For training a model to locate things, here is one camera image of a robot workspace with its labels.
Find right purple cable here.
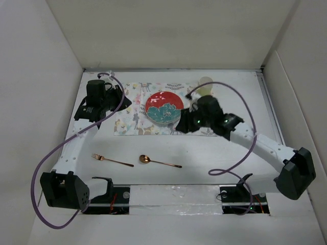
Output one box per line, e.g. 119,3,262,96
185,81,258,215

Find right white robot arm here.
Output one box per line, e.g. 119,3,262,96
176,93,316,201

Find copper fork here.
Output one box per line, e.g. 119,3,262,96
91,154,134,167

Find copper spoon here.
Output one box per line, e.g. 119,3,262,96
139,155,182,168

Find red and teal plate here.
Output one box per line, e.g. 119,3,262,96
145,91,184,125

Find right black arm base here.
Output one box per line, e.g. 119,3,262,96
216,174,270,215

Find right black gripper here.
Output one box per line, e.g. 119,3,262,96
176,105,213,133

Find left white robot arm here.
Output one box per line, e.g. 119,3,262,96
40,80,131,210

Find pale yellow mug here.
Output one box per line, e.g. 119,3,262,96
197,77,213,96

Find animal print cloth placemat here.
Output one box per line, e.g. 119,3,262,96
113,81,219,137

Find purple cable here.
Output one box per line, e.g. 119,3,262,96
30,71,126,230
185,81,258,215

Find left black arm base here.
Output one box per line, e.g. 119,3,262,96
82,178,130,215

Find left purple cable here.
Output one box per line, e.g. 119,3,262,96
30,71,126,230

